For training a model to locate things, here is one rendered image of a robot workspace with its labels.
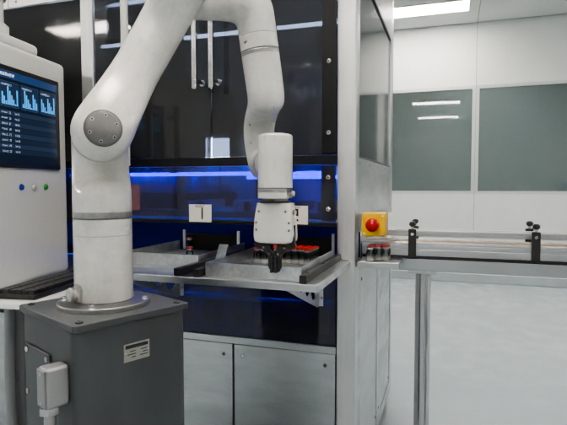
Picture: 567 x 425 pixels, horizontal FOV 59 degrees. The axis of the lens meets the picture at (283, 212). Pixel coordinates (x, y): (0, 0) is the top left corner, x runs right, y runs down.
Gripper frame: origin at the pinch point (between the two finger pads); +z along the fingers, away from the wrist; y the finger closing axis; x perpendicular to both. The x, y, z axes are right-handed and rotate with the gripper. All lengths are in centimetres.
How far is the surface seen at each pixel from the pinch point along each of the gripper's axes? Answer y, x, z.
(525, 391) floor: -80, -179, 91
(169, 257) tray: 37.4, -13.0, 1.9
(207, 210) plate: 38, -39, -11
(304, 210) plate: 3.9, -38.8, -11.4
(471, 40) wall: -59, -498, -185
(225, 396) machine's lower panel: 32, -39, 53
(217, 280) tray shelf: 15.1, 1.0, 4.8
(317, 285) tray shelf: -10.9, 0.8, 4.4
